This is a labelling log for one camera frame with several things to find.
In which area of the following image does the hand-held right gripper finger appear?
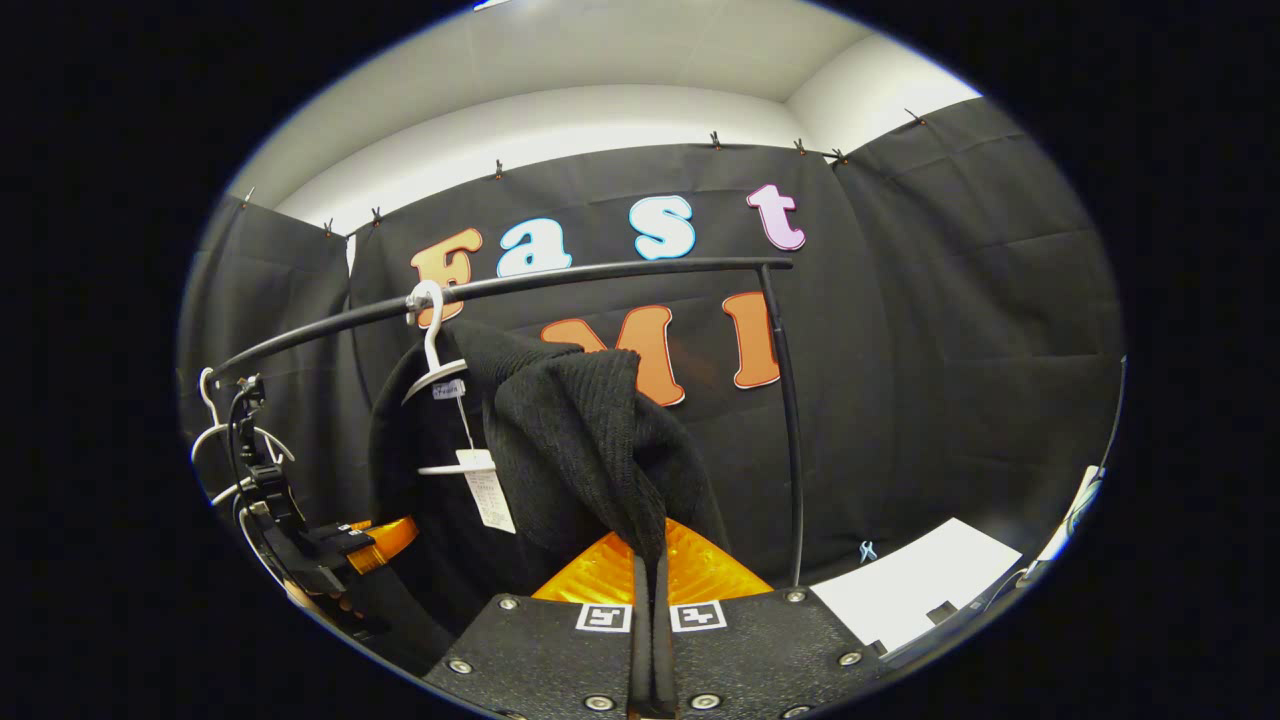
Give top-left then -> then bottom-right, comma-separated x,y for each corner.
655,518 -> 886,720
420,530 -> 656,720

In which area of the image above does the black knit sweater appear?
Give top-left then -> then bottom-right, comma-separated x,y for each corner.
365,320 -> 733,661

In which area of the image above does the white plastic clothes hanger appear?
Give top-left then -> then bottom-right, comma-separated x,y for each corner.
190,367 -> 297,507
402,280 -> 498,477

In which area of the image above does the white paper hang tag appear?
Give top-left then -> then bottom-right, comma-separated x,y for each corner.
456,449 -> 518,535

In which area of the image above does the white flat sheet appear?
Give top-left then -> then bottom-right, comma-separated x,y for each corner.
810,517 -> 1023,656

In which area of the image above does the black backdrop cloth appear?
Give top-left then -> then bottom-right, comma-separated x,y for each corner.
178,97 -> 1126,641

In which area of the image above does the white patterned board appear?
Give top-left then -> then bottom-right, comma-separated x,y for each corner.
1020,465 -> 1106,591

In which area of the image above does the row of backdrop clips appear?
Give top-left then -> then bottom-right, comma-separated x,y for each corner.
240,108 -> 926,241

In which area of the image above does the black clothes rail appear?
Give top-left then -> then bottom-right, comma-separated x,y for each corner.
208,256 -> 807,591

